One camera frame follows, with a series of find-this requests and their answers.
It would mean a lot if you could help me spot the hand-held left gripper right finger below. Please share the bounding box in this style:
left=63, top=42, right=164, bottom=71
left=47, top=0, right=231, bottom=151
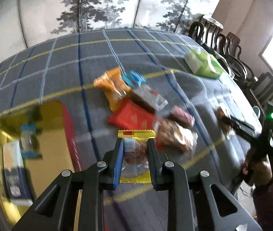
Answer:
left=147, top=139, right=263, bottom=231

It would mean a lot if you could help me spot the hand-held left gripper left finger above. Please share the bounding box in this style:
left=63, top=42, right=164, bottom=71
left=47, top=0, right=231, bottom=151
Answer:
left=11, top=138, right=125, bottom=231

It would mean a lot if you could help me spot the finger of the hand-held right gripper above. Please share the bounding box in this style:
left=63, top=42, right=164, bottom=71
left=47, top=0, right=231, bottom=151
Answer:
left=219, top=117, right=263, bottom=146
left=230, top=116, right=257, bottom=132

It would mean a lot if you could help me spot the brown snack packet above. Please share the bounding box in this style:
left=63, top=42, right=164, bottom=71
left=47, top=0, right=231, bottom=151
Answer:
left=216, top=107, right=233, bottom=135

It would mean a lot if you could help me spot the yellow snack packet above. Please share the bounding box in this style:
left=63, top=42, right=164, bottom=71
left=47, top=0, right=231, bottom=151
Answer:
left=118, top=130, right=156, bottom=184

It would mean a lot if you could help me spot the red snack packet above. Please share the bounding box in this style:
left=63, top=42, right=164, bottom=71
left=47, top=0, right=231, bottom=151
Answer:
left=107, top=98, right=166, bottom=150

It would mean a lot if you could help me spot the dark snack bar clear packet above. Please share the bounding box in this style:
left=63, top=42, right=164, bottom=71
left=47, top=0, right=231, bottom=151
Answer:
left=129, top=84, right=169, bottom=113

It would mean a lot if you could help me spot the gold tin box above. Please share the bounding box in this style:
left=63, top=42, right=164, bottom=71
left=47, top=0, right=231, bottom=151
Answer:
left=0, top=100, right=83, bottom=222

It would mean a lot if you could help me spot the person's right hand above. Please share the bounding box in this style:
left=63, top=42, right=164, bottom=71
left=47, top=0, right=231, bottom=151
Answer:
left=242, top=157, right=273, bottom=187

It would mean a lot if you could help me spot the clear cookie packet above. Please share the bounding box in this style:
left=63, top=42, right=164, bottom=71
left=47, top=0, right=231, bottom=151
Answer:
left=154, top=120, right=199, bottom=156

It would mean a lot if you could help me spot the pink snack packet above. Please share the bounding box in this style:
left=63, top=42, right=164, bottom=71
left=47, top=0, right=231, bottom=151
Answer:
left=170, top=106, right=196, bottom=128

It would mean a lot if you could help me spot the green tissue pack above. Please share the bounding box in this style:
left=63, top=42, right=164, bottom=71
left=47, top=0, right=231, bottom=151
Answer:
left=184, top=49, right=227, bottom=79

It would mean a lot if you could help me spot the orange snack packet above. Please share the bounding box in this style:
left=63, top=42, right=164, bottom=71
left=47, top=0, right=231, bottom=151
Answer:
left=93, top=67, right=131, bottom=112

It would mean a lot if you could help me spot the clear packet with blue ends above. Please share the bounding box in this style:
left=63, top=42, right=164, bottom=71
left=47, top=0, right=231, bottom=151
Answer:
left=20, top=124, right=43, bottom=159

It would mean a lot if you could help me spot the blue and white carton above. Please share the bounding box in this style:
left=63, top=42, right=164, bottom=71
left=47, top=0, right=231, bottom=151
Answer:
left=3, top=141, right=34, bottom=206

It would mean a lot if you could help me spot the grey plaid tablecloth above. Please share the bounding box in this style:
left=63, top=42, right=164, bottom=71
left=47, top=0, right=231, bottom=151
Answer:
left=0, top=27, right=273, bottom=231

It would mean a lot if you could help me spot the tree painted folding screen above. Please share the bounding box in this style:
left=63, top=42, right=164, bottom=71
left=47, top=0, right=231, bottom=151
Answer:
left=0, top=0, right=229, bottom=71

